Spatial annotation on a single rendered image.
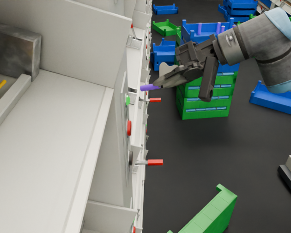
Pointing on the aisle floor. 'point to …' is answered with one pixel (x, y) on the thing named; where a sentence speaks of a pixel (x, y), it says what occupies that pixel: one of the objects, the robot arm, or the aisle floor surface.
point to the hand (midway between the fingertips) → (159, 86)
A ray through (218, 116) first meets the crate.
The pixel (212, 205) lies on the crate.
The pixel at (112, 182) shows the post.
